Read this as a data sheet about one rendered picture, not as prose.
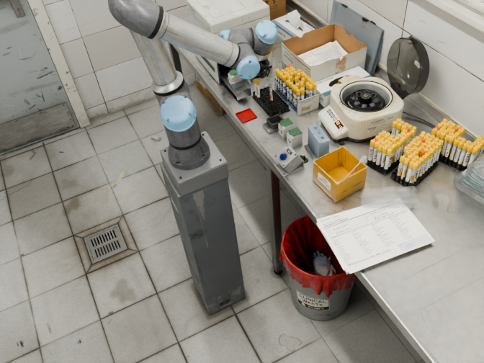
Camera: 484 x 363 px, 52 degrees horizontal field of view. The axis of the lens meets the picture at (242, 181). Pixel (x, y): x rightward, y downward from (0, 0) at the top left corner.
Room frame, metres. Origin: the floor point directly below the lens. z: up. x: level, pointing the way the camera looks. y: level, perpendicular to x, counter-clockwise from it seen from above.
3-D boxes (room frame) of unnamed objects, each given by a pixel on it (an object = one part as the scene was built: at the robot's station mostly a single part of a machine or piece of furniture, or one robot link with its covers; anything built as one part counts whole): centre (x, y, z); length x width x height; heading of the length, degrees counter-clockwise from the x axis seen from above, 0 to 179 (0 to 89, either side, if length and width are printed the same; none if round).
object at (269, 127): (1.52, -0.16, 0.89); 0.09 x 0.05 x 0.04; 112
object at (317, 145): (1.34, -0.30, 0.92); 0.10 x 0.07 x 0.10; 13
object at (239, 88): (1.81, -0.02, 0.92); 0.21 x 0.07 x 0.05; 22
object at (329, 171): (1.17, -0.34, 0.93); 0.13 x 0.13 x 0.10; 26
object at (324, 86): (1.67, -0.47, 0.92); 0.24 x 0.12 x 0.10; 112
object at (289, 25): (2.19, -0.34, 0.94); 0.22 x 0.12 x 0.13; 26
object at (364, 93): (1.50, -0.51, 0.97); 0.15 x 0.15 x 0.07
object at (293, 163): (1.29, -0.20, 0.92); 0.13 x 0.07 x 0.08; 112
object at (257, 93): (1.68, -0.16, 0.93); 0.17 x 0.09 x 0.11; 22
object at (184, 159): (1.33, 0.18, 1.00); 0.15 x 0.15 x 0.10
